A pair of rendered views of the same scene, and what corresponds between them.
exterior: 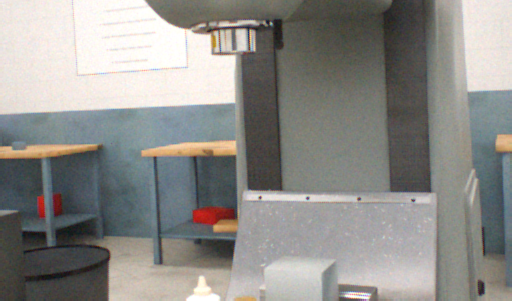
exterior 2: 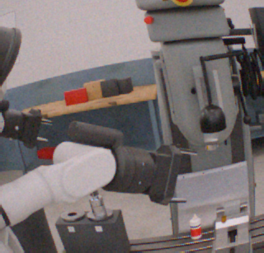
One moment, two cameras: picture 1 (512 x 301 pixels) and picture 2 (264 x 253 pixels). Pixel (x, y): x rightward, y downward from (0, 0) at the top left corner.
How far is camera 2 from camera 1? 0.92 m
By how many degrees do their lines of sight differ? 16
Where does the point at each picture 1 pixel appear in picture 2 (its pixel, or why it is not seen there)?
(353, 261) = (223, 191)
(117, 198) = not seen: outside the picture
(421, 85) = (240, 124)
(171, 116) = (13, 94)
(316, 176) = (205, 164)
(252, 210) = (181, 182)
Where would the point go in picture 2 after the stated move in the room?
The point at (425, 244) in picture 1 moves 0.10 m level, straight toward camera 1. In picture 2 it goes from (245, 179) to (249, 187)
